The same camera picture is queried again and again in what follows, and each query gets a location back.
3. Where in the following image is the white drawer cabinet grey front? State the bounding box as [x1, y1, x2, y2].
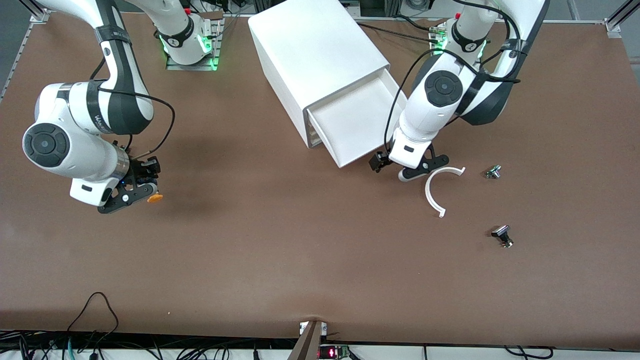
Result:
[247, 0, 391, 149]

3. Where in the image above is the circuit board with red display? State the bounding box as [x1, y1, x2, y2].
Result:
[319, 344, 351, 360]

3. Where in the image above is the grey metal mounting bar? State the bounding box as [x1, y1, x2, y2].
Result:
[287, 320, 328, 360]

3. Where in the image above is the white semicircular plastic bracket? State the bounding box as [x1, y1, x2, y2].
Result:
[425, 166, 467, 219]

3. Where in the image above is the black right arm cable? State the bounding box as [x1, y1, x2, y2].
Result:
[90, 55, 177, 157]

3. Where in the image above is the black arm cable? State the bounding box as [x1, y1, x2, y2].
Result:
[384, 47, 523, 151]
[90, 55, 177, 157]

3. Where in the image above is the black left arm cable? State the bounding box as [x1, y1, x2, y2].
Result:
[384, 47, 523, 151]

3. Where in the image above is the thin black looped cable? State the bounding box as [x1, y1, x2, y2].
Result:
[65, 292, 121, 333]

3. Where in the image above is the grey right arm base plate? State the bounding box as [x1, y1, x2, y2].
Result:
[166, 20, 223, 72]

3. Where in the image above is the black base power cable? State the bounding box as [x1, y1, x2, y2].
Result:
[356, 22, 440, 47]
[392, 14, 441, 32]

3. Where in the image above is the tangled black cable bundle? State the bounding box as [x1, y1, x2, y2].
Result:
[0, 330, 301, 360]

